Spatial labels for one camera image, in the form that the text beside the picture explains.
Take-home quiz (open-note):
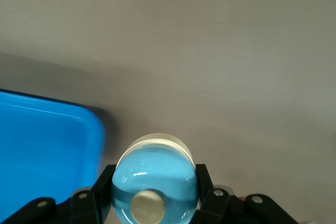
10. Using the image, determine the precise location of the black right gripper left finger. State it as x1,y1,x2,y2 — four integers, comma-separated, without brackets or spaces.
2,165,118,224

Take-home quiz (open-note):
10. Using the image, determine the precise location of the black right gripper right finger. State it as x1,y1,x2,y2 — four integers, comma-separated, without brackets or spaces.
191,164,300,224

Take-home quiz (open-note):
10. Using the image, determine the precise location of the blue desk bell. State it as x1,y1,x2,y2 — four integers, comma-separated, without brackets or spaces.
111,132,200,224

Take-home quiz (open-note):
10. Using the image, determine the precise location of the blue plastic tray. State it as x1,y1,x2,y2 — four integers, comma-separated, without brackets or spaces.
0,89,107,209

